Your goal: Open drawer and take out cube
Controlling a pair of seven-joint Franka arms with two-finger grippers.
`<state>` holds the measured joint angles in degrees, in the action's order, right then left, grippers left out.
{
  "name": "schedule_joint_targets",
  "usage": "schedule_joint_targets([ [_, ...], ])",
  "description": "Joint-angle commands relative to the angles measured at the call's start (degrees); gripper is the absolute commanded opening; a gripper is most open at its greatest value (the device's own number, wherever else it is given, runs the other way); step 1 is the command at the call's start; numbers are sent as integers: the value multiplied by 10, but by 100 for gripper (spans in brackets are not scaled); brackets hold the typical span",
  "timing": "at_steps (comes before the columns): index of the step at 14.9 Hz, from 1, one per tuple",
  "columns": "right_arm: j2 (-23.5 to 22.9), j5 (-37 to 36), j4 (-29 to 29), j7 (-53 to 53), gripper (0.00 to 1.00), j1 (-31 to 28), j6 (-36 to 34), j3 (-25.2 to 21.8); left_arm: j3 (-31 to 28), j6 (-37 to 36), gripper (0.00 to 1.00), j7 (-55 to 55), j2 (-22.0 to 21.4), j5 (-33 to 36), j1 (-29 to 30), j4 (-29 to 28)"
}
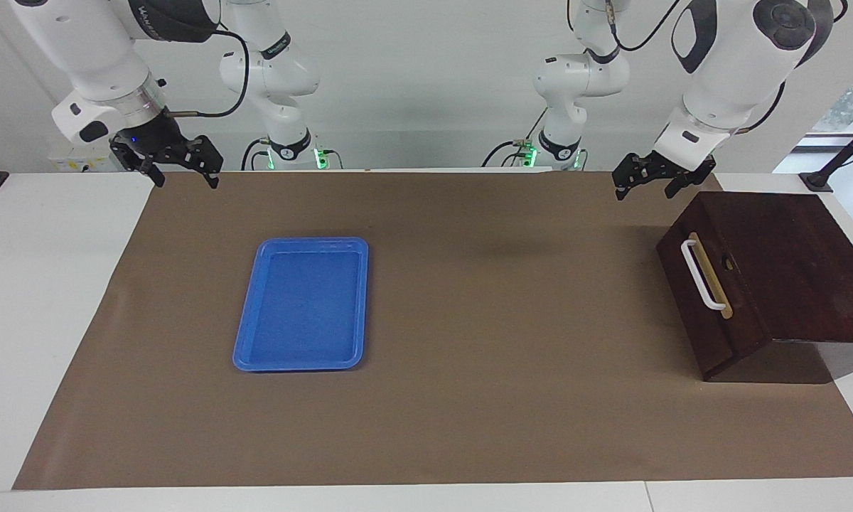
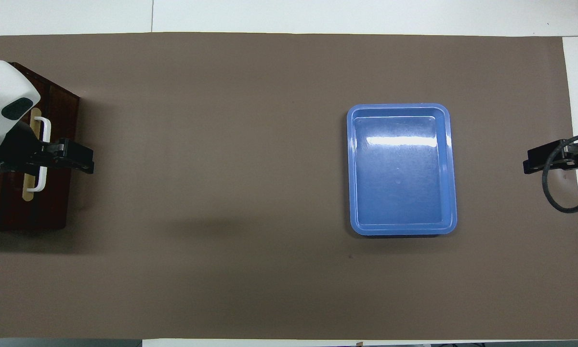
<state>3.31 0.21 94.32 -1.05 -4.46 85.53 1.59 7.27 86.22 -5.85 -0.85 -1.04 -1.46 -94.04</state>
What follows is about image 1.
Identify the black clamp stand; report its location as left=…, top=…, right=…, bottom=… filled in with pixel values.
left=800, top=114, right=853, bottom=193

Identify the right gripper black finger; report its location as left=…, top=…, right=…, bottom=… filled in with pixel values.
left=124, top=159, right=166, bottom=189
left=184, top=134, right=225, bottom=190

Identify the brown table mat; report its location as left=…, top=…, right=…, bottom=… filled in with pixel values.
left=12, top=171, right=853, bottom=491

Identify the dark wooden cabinet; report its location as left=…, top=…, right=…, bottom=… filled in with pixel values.
left=656, top=191, right=853, bottom=383

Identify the white box with yellow label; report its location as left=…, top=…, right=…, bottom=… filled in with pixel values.
left=46, top=135, right=125, bottom=174

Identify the wooden drawer with white handle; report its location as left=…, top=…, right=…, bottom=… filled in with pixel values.
left=656, top=193, right=771, bottom=370

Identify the blue plastic tray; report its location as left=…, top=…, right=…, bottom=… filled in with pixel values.
left=232, top=237, right=369, bottom=373

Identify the black base cable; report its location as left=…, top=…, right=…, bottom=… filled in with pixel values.
left=481, top=140, right=523, bottom=169
left=240, top=137, right=269, bottom=171

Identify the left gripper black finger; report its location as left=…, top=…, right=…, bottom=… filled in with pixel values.
left=613, top=154, right=655, bottom=201
left=664, top=168, right=717, bottom=199

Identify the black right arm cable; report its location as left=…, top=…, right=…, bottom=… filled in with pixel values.
left=166, top=25, right=251, bottom=119

